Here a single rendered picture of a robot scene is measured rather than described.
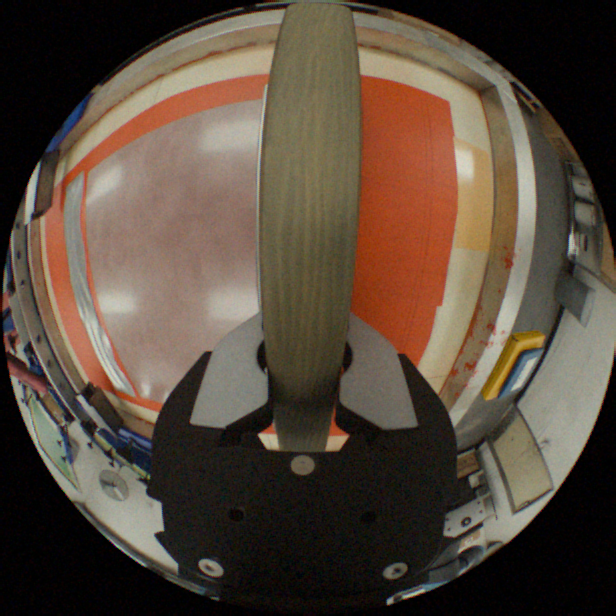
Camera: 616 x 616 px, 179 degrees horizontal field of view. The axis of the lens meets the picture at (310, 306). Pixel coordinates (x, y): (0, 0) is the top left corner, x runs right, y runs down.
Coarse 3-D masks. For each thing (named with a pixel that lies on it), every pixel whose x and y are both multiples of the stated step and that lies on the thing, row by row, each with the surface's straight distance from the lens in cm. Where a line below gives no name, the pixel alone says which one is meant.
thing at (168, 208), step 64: (128, 128) 27; (192, 128) 20; (256, 128) 18; (384, 128) 18; (448, 128) 22; (64, 192) 40; (128, 192) 24; (192, 192) 18; (384, 192) 17; (448, 192) 20; (64, 256) 40; (128, 256) 24; (192, 256) 19; (384, 256) 17; (448, 256) 20
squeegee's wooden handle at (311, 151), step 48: (288, 48) 9; (336, 48) 9; (288, 96) 7; (336, 96) 7; (288, 144) 6; (336, 144) 6; (288, 192) 6; (336, 192) 6; (288, 240) 6; (336, 240) 6; (288, 288) 6; (336, 288) 7; (288, 336) 7; (336, 336) 7; (288, 384) 9; (336, 384) 9; (288, 432) 12
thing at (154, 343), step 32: (64, 320) 50; (128, 320) 28; (160, 320) 24; (192, 320) 21; (224, 320) 20; (384, 320) 20; (416, 320) 21; (128, 352) 32; (160, 352) 27; (192, 352) 24; (416, 352) 23; (96, 384) 55; (160, 384) 32
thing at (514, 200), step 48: (192, 48) 25; (240, 48) 25; (384, 48) 24; (432, 48) 24; (96, 96) 34; (480, 96) 29; (528, 144) 27; (528, 192) 24; (528, 240) 23; (480, 288) 24; (48, 336) 59; (480, 336) 24; (480, 384) 28; (144, 432) 46
